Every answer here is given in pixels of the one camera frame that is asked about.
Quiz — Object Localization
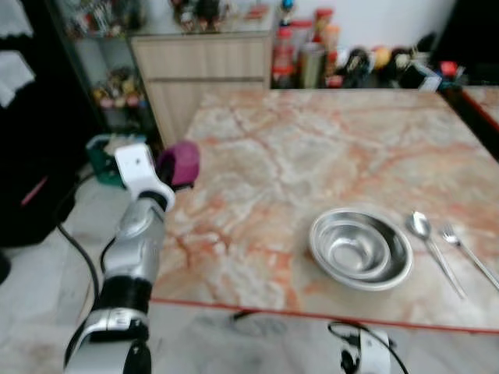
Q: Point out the purple plastic cup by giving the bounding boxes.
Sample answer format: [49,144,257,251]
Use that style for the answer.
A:
[160,141,201,190]

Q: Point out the green plastic basket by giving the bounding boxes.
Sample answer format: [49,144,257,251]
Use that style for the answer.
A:
[86,134,130,189]

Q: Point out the light wooden cabinet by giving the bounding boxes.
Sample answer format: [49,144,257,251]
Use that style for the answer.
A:
[129,31,275,146]

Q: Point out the black glass display shelf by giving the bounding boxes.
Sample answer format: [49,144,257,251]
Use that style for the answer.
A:
[43,0,166,150]

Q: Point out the marble top folding table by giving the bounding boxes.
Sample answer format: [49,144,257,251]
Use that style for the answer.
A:
[460,84,499,130]
[152,87,499,335]

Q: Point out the red-lid plastic jar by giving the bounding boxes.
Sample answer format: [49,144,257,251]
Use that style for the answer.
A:
[273,27,298,89]

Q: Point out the steel canister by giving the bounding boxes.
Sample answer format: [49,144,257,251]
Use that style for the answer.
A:
[300,43,325,89]

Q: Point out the stainless steel fork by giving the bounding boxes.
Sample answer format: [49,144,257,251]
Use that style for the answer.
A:
[441,224,499,291]

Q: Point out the tall orange red-lid jar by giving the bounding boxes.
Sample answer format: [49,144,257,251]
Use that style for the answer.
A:
[314,8,341,79]

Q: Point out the stainless steel bowl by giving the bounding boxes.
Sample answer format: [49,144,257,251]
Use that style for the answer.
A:
[309,207,414,292]

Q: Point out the stainless steel spoon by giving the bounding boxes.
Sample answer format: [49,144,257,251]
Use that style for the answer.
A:
[409,211,468,301]

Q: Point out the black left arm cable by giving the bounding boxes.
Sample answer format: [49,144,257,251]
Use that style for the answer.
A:
[53,173,105,301]

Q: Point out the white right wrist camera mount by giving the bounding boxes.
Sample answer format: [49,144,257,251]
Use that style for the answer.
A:
[355,327,391,374]

